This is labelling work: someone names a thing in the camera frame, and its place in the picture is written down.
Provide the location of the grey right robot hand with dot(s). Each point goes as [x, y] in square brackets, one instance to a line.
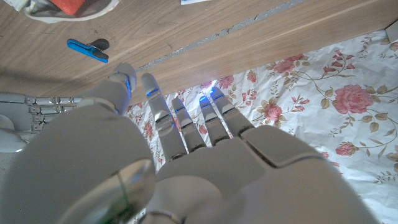
[15, 118]

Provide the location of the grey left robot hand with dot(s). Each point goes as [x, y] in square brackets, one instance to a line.
[217, 174]

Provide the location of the blue black clip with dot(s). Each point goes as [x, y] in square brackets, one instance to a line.
[84, 49]

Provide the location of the floral backdrop cloth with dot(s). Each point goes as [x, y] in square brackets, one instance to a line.
[342, 124]

